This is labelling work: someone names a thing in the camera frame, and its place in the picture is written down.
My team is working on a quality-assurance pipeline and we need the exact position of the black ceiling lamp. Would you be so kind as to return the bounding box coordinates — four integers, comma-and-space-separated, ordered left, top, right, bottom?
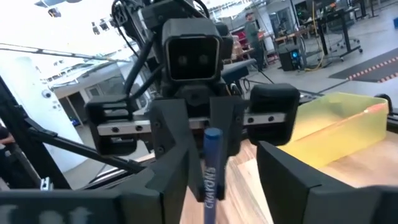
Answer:
47, 7, 62, 19

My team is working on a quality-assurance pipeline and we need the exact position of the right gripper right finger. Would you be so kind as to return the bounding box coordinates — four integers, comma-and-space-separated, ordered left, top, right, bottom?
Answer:
256, 141, 398, 224

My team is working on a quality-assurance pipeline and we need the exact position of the blue crayon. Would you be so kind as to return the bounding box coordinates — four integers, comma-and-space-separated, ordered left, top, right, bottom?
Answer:
203, 126, 224, 224

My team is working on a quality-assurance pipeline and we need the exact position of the person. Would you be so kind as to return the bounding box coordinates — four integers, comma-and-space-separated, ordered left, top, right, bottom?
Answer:
243, 11, 265, 71

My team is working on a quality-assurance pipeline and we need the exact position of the dark hazard-striped floor mat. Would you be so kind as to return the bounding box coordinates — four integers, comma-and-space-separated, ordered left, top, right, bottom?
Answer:
328, 46, 398, 84

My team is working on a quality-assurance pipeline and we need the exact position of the black standing desk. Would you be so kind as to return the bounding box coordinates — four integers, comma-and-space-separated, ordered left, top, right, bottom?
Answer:
295, 0, 364, 63

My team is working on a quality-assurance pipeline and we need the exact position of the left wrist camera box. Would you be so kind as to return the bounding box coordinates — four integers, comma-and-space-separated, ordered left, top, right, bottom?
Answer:
161, 17, 224, 84

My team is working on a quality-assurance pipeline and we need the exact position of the silver corner bracket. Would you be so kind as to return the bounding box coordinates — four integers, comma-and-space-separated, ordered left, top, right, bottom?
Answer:
39, 176, 54, 191

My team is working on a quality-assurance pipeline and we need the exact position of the yellow translucent bin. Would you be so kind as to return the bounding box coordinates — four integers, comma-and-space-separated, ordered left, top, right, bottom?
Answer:
278, 91, 389, 169

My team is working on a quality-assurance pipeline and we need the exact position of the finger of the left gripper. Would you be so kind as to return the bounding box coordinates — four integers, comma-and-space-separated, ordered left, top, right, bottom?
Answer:
150, 98, 206, 203
209, 96, 249, 201

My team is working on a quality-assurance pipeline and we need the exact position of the black computer tower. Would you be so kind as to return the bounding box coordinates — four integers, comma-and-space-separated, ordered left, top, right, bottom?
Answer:
278, 46, 302, 72

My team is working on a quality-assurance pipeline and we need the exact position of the person's hand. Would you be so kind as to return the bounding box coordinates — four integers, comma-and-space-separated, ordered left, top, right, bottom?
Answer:
0, 126, 16, 146

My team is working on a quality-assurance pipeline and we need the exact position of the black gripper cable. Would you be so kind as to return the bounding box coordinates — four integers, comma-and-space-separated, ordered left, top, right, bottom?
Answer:
110, 0, 165, 121

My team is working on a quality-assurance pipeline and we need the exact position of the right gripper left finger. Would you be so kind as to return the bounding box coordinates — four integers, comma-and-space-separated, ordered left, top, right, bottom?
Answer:
0, 145, 191, 224

